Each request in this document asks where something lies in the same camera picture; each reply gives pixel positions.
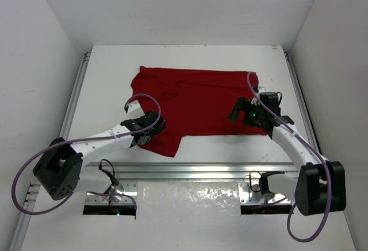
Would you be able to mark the red t-shirt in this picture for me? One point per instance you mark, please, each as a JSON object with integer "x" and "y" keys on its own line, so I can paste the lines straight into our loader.
{"x": 193, "y": 102}

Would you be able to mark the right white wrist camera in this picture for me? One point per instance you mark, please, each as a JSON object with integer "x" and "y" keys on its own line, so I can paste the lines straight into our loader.
{"x": 259, "y": 89}

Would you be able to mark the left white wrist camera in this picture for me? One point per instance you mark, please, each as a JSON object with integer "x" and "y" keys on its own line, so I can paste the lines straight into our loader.
{"x": 134, "y": 108}

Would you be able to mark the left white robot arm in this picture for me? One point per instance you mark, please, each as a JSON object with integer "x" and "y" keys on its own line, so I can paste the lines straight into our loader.
{"x": 60, "y": 168}

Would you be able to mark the aluminium rail frame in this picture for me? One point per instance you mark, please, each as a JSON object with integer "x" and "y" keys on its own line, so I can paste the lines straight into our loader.
{"x": 190, "y": 201}

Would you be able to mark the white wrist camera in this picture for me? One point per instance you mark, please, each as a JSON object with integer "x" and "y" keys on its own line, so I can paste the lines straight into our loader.
{"x": 134, "y": 108}
{"x": 259, "y": 89}

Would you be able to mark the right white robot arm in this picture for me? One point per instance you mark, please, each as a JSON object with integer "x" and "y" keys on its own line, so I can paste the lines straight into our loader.
{"x": 320, "y": 183}

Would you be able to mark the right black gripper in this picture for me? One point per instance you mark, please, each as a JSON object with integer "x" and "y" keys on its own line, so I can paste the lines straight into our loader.
{"x": 243, "y": 104}

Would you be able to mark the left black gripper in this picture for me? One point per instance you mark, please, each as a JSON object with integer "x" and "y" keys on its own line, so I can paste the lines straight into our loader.
{"x": 155, "y": 128}

